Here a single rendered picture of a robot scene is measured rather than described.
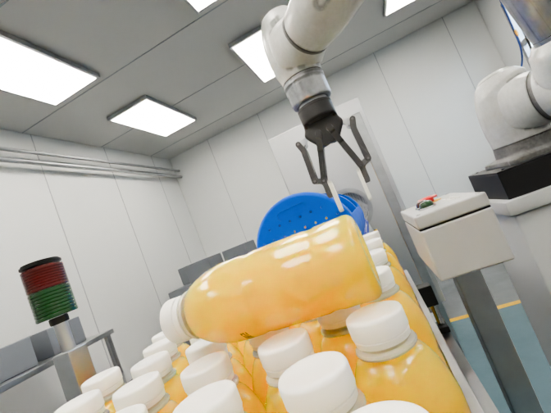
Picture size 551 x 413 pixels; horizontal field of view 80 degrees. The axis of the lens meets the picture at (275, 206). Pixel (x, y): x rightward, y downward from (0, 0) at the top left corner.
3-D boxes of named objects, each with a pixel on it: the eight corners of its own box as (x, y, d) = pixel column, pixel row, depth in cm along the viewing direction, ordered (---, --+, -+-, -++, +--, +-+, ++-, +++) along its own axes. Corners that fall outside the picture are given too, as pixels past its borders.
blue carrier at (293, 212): (374, 235, 166) (350, 184, 168) (380, 277, 82) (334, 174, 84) (322, 256, 173) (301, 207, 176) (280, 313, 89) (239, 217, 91)
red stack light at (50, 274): (78, 278, 59) (70, 258, 59) (43, 288, 53) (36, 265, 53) (52, 289, 61) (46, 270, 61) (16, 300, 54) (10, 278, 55)
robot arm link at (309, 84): (289, 96, 75) (298, 120, 75) (278, 83, 67) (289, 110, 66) (325, 77, 73) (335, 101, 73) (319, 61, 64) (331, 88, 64)
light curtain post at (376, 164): (462, 350, 212) (359, 113, 225) (464, 354, 206) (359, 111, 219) (452, 352, 214) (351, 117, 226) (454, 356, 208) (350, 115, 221)
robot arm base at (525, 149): (533, 151, 111) (526, 136, 111) (583, 138, 89) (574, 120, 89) (479, 172, 114) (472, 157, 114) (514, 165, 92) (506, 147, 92)
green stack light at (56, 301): (87, 305, 59) (78, 279, 59) (53, 317, 52) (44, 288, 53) (61, 315, 60) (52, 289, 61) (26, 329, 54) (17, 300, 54)
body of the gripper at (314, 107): (333, 100, 72) (349, 138, 71) (298, 117, 74) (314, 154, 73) (330, 88, 65) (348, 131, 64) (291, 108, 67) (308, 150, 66)
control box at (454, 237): (471, 239, 63) (449, 191, 64) (516, 259, 44) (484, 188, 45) (420, 257, 66) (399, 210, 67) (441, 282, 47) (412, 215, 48)
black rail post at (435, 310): (447, 324, 56) (427, 280, 56) (451, 332, 53) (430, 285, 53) (434, 329, 56) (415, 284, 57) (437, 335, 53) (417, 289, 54)
